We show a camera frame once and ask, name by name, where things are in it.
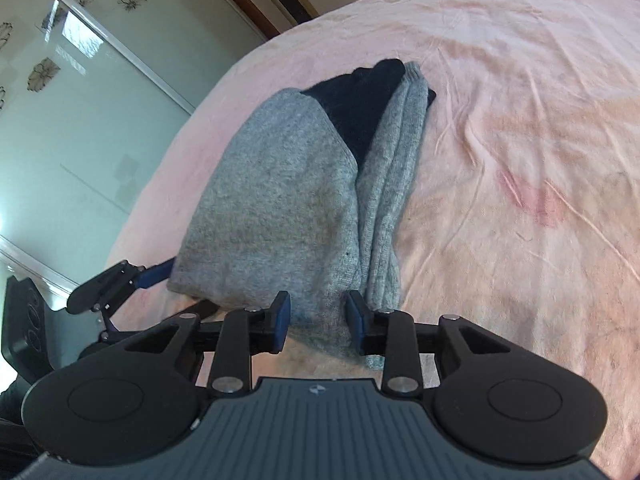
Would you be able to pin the glass sliding wardrobe door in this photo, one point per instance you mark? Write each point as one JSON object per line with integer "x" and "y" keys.
{"x": 92, "y": 94}

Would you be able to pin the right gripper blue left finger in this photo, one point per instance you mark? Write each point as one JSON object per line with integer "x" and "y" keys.
{"x": 241, "y": 335}

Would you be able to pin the grey sweater with navy sleeves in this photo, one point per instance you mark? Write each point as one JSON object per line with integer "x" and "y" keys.
{"x": 307, "y": 198}

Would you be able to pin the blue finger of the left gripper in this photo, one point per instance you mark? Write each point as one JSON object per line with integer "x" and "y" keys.
{"x": 109, "y": 290}
{"x": 202, "y": 309}

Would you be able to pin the pink bed sheet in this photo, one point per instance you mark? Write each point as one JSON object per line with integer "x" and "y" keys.
{"x": 524, "y": 217}

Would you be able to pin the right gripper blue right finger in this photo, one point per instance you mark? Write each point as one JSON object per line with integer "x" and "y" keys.
{"x": 392, "y": 335}

